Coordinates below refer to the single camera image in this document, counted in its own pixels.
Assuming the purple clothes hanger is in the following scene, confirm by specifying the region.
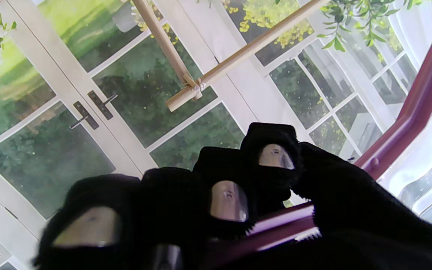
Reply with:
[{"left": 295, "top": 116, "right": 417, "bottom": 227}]
[{"left": 201, "top": 0, "right": 432, "bottom": 270}]

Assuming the leafy potted tree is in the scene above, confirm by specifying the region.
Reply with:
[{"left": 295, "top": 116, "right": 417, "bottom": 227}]
[{"left": 317, "top": 0, "right": 423, "bottom": 53}]

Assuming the dark door handle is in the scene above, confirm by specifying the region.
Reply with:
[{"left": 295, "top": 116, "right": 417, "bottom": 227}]
[
  {"left": 68, "top": 101, "right": 100, "bottom": 130},
  {"left": 88, "top": 90, "right": 119, "bottom": 120}
]

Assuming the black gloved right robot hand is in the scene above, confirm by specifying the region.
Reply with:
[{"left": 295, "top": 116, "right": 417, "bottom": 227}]
[{"left": 32, "top": 122, "right": 432, "bottom": 270}]

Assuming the wooden hanging rack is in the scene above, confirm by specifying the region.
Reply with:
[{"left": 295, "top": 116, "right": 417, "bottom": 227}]
[{"left": 130, "top": 0, "right": 331, "bottom": 112}]

